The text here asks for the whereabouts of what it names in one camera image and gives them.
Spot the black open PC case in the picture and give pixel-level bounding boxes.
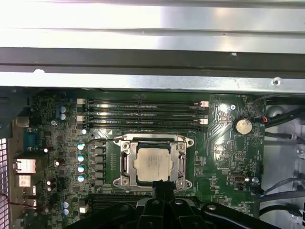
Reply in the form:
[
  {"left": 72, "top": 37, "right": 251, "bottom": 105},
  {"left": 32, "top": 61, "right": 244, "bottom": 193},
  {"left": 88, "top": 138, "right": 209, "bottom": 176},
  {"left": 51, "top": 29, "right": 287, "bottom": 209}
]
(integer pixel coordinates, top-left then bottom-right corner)
[{"left": 0, "top": 46, "right": 305, "bottom": 229}]

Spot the black RAM slot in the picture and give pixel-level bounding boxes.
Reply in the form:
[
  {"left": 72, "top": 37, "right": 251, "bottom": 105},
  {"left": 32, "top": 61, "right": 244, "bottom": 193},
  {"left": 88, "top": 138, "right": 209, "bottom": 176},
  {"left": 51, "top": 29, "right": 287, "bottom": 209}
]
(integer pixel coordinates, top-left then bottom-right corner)
[
  {"left": 80, "top": 204, "right": 124, "bottom": 214},
  {"left": 76, "top": 98, "right": 210, "bottom": 108},
  {"left": 76, "top": 114, "right": 210, "bottom": 125},
  {"left": 82, "top": 107, "right": 207, "bottom": 115},
  {"left": 88, "top": 192, "right": 155, "bottom": 199},
  {"left": 82, "top": 121, "right": 207, "bottom": 131},
  {"left": 88, "top": 198, "right": 143, "bottom": 205}
]

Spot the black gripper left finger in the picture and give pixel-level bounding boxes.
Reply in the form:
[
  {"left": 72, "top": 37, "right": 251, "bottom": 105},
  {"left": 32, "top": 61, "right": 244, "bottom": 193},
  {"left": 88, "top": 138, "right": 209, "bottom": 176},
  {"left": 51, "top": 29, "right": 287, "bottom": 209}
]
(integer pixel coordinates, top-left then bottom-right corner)
[{"left": 66, "top": 181, "right": 167, "bottom": 229}]

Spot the silver CPU green edge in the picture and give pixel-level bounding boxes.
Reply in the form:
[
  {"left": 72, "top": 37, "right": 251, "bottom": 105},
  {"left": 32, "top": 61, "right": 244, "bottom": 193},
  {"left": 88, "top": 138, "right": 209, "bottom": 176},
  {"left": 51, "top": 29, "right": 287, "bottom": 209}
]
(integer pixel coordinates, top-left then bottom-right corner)
[{"left": 132, "top": 142, "right": 176, "bottom": 183}]

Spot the coin cell battery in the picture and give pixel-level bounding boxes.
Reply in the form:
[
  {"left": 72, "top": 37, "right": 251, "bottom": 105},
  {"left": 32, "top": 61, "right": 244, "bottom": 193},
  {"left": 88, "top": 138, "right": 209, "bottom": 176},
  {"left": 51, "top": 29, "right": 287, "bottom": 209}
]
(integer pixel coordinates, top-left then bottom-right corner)
[{"left": 233, "top": 115, "right": 253, "bottom": 136}]

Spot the green motherboard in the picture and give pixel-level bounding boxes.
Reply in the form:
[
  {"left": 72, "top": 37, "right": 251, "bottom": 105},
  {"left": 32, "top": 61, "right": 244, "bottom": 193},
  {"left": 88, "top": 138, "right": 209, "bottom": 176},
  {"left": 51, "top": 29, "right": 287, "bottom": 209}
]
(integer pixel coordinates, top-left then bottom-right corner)
[{"left": 9, "top": 89, "right": 266, "bottom": 229}]

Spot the CPU socket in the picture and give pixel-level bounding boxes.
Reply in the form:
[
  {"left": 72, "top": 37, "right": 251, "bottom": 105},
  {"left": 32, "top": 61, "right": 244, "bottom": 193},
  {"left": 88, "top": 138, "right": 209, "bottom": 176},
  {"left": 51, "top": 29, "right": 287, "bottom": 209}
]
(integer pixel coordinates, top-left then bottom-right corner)
[{"left": 113, "top": 132, "right": 195, "bottom": 193}]

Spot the thin metal locking lever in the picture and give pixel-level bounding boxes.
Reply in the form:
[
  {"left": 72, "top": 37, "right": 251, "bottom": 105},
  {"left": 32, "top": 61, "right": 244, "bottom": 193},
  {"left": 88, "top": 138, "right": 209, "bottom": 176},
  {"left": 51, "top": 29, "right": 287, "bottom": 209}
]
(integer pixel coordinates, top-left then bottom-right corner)
[
  {"left": 87, "top": 137, "right": 126, "bottom": 145},
  {"left": 180, "top": 153, "right": 187, "bottom": 177}
]

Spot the metal socket cover frame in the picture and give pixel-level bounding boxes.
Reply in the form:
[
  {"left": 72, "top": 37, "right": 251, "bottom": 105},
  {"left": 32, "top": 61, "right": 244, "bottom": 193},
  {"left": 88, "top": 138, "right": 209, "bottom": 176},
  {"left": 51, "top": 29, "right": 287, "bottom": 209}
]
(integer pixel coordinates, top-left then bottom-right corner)
[{"left": 121, "top": 140, "right": 188, "bottom": 186}]

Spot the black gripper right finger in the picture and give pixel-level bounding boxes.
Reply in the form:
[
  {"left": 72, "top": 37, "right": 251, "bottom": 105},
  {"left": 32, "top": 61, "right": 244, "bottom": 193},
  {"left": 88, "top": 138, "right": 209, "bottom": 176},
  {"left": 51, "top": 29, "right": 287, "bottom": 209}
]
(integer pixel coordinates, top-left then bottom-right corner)
[{"left": 164, "top": 181, "right": 263, "bottom": 229}]

